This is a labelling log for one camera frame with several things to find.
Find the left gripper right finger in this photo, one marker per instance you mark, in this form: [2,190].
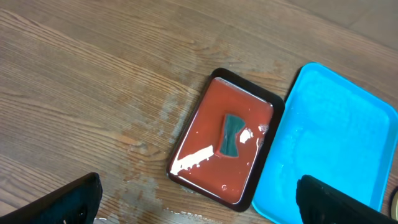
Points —
[320,203]

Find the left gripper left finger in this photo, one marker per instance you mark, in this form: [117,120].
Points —
[76,202]

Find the yellow plate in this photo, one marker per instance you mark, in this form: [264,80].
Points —
[394,205]

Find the teal plastic tray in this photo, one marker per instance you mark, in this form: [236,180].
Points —
[334,131]

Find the black tray with red water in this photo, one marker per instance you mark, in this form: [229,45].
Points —
[195,162]

